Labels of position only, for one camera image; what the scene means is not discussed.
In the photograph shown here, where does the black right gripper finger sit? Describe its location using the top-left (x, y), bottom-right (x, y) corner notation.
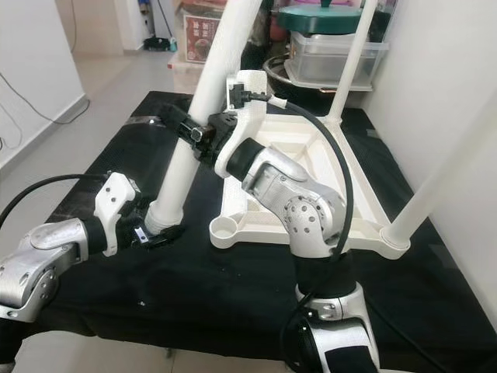
top-left (154, 107), bottom-right (207, 145)

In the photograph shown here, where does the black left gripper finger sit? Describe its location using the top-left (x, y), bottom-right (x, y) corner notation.
top-left (148, 224), bottom-right (187, 248)

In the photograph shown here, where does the cream plastic children table top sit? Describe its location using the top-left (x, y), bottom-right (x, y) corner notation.
top-left (208, 109), bottom-right (412, 261)

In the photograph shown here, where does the clear tape strip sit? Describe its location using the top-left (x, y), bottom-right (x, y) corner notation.
top-left (124, 115), bottom-right (164, 127)

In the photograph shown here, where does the beige patterned cloth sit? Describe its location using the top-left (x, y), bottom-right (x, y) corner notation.
top-left (169, 61), bottom-right (210, 94)

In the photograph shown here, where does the green head floor mop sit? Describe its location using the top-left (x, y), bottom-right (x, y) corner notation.
top-left (144, 0), bottom-right (178, 53)

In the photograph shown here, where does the black tablecloth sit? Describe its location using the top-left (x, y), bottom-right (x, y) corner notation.
top-left (0, 92), bottom-right (497, 373)

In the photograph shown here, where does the black metal wok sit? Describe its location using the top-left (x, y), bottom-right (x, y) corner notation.
top-left (264, 54), bottom-right (335, 113)

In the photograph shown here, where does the red printed carton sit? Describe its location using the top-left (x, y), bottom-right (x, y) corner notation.
top-left (185, 14), bottom-right (222, 64)

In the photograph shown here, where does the orange lid storage box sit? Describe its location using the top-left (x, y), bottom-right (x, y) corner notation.
top-left (175, 0), bottom-right (238, 71)

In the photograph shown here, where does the clear plastic storage box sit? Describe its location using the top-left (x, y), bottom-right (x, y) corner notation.
top-left (287, 33), bottom-right (389, 90)

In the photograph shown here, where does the beige wooden door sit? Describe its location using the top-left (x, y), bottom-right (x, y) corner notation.
top-left (54, 0), bottom-right (117, 55)

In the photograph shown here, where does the green pot lid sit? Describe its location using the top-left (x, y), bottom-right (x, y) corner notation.
top-left (276, 0), bottom-right (362, 36)

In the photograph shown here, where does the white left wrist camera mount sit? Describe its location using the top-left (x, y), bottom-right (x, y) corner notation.
top-left (93, 173), bottom-right (137, 257)

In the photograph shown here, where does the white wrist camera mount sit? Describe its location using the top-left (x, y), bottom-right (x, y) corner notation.
top-left (93, 173), bottom-right (137, 257)
top-left (214, 70), bottom-right (273, 176)

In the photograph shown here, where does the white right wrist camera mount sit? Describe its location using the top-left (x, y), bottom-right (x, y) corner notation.
top-left (214, 70), bottom-right (273, 176)

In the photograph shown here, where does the black wall power cable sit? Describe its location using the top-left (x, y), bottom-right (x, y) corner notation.
top-left (0, 74), bottom-right (90, 152)

